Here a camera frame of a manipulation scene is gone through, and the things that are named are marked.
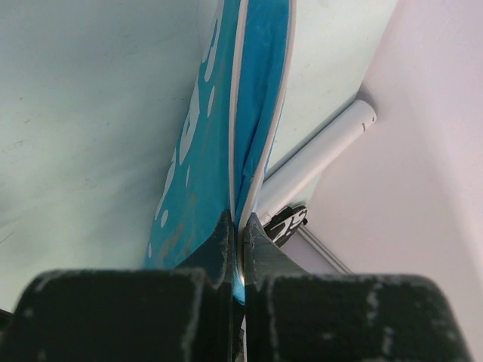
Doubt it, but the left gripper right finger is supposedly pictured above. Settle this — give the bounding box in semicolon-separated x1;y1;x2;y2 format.
243;216;472;361

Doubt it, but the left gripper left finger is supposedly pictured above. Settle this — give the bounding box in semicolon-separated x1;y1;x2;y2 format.
1;212;234;361

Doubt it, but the black racket cover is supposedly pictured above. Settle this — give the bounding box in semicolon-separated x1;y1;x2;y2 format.
263;204;308;247

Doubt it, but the white shuttlecock tube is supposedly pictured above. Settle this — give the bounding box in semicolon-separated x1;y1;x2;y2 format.
256;100;377;225

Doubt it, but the blue racket cover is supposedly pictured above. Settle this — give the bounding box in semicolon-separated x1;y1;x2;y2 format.
144;1;296;304

